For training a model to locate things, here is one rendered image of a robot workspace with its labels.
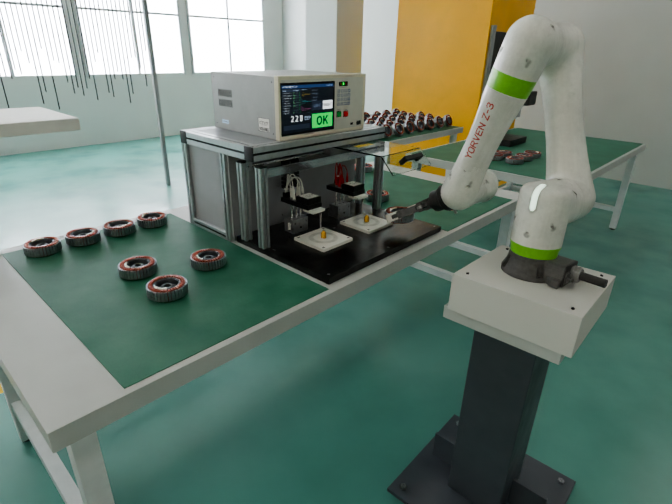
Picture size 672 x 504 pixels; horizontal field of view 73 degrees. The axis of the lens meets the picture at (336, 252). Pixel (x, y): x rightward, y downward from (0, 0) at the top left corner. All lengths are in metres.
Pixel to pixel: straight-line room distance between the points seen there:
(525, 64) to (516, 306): 0.59
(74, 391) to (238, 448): 0.94
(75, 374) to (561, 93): 1.36
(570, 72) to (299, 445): 1.54
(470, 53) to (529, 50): 3.90
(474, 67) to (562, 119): 3.76
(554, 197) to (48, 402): 1.21
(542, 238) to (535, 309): 0.19
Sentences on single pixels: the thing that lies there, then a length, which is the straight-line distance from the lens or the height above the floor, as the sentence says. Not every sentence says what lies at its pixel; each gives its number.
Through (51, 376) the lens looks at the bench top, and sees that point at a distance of 1.18.
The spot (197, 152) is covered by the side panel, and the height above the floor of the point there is 1.04.
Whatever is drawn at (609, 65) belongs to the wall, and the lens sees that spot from 6.60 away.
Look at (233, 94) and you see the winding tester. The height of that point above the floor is 1.25.
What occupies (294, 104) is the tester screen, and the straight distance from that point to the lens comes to 1.60.
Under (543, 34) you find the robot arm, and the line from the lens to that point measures 1.27.
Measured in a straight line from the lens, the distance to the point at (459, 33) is 5.23.
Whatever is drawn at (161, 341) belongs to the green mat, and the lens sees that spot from 1.19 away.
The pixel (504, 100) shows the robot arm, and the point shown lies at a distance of 1.29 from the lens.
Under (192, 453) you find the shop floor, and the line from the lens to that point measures 1.95.
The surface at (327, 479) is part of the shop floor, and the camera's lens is 1.81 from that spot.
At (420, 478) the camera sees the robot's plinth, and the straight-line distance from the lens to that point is 1.82.
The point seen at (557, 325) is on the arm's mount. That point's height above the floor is 0.82.
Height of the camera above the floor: 1.40
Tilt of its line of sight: 24 degrees down
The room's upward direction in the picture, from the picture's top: 1 degrees clockwise
